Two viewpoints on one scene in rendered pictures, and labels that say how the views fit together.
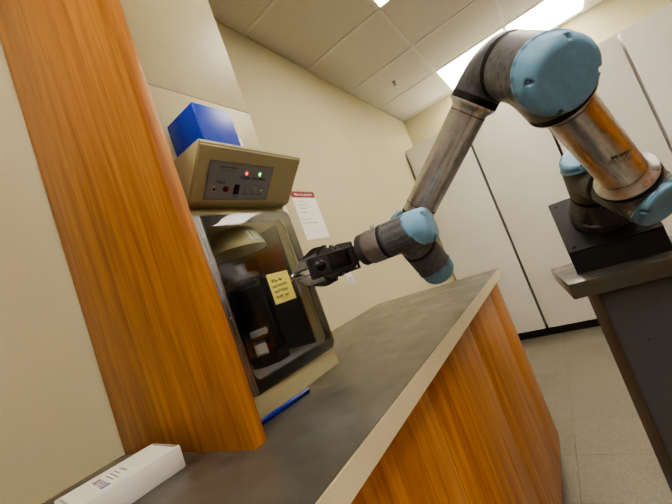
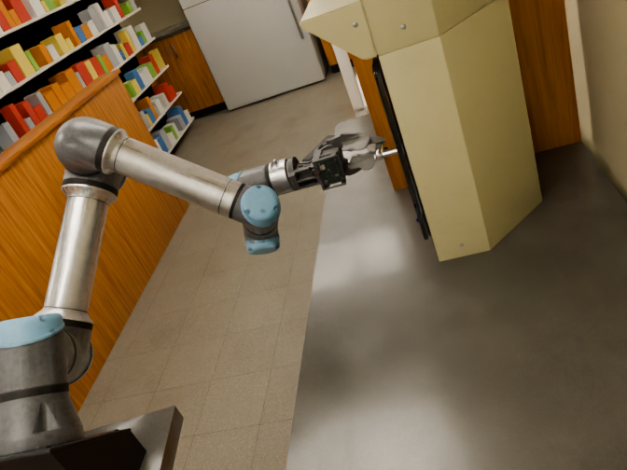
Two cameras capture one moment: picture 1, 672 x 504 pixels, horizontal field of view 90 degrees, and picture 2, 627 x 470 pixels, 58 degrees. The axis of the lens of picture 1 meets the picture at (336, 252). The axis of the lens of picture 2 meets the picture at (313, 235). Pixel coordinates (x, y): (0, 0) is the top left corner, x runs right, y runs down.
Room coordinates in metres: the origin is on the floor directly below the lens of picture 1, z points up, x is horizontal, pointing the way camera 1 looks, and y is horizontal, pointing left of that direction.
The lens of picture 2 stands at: (1.87, -0.39, 1.69)
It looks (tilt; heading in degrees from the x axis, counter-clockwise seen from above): 29 degrees down; 165
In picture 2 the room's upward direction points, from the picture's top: 23 degrees counter-clockwise
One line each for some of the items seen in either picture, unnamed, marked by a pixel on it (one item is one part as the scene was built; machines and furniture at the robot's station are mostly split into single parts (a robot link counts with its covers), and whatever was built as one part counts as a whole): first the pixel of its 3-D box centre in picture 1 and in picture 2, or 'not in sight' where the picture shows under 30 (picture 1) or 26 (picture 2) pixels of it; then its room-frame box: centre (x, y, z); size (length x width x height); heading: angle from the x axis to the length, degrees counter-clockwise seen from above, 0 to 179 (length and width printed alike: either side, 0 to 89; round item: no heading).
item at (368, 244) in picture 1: (374, 243); (284, 174); (0.74, -0.09, 1.20); 0.08 x 0.05 x 0.08; 147
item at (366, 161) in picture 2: (316, 278); (368, 161); (0.85, 0.07, 1.18); 0.09 x 0.06 x 0.03; 57
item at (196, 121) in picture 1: (204, 137); not in sight; (0.72, 0.18, 1.56); 0.10 x 0.10 x 0.09; 57
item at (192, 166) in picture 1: (248, 178); (342, 19); (0.80, 0.14, 1.46); 0.32 x 0.11 x 0.10; 147
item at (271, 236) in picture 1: (272, 289); (401, 132); (0.82, 0.18, 1.19); 0.30 x 0.01 x 0.40; 146
